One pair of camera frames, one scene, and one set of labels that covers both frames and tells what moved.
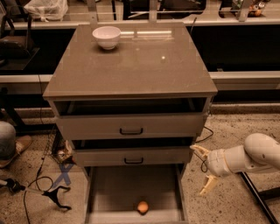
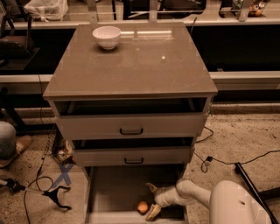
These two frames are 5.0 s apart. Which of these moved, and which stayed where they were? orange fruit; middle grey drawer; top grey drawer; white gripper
Moved: white gripper
Stayed: orange fruit; top grey drawer; middle grey drawer
